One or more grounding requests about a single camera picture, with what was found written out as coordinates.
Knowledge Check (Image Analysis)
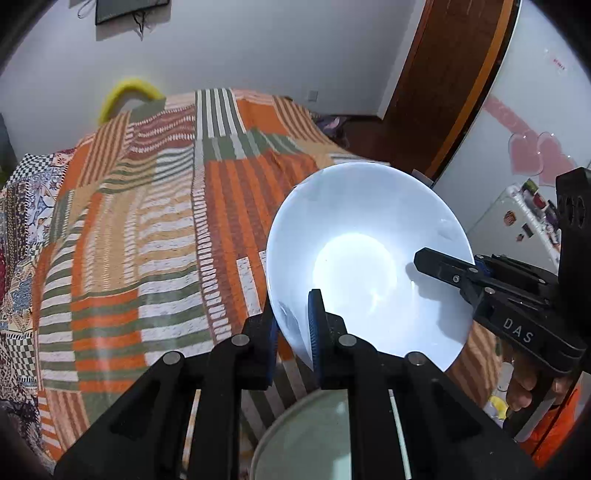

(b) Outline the person's right hand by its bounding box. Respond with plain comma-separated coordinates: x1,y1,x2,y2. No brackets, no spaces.
505,356,539,415

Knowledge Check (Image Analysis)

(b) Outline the patchwork patterned blanket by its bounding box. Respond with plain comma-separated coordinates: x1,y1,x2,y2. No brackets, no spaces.
0,150,77,462

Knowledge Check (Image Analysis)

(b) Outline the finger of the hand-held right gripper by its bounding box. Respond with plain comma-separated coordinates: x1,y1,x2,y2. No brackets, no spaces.
475,253,559,303
413,247,492,305

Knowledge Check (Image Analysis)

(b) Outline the yellow foam tube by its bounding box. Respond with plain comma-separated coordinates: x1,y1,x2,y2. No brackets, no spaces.
98,78,166,125

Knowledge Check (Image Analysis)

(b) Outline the green plate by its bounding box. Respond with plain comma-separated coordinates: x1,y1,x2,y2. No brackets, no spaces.
249,387,413,480

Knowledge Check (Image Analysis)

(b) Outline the dark wall-mounted panel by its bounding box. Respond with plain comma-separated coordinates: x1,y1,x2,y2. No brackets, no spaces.
95,0,169,26

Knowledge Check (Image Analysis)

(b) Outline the pink heart sticker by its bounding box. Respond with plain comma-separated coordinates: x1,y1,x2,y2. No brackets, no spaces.
482,95,578,177

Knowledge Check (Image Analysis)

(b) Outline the white fridge with magnets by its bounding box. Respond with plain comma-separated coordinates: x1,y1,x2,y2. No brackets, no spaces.
503,179,563,245

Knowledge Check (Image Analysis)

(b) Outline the person's right forearm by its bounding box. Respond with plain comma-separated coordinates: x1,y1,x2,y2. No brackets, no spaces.
531,388,583,462

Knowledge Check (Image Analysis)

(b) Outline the orange striped blanket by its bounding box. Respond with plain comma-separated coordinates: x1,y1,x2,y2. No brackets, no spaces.
34,88,504,467

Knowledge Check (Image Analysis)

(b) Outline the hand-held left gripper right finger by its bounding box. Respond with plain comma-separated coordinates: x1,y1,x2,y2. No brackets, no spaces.
307,288,543,480

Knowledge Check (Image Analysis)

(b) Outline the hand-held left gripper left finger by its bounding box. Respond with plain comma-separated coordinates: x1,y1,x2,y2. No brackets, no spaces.
54,295,279,480

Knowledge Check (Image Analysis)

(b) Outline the white bowl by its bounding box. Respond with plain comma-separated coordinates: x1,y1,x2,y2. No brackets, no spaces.
265,164,476,374

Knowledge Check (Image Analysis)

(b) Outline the brown wooden door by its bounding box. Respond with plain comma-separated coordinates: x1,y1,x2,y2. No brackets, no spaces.
379,0,522,182

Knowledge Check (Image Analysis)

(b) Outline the dark cloth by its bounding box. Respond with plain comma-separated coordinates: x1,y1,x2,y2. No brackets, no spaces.
314,115,352,140

